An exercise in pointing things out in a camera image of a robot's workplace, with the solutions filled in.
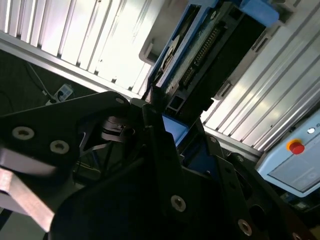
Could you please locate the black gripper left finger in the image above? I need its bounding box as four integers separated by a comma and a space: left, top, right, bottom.
0, 83, 197, 220

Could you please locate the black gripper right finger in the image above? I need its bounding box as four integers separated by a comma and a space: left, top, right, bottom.
192, 119, 320, 240

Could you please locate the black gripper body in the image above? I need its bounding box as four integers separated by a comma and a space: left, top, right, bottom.
48, 154, 234, 240

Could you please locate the hard disk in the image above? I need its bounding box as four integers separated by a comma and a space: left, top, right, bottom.
147, 0, 280, 177

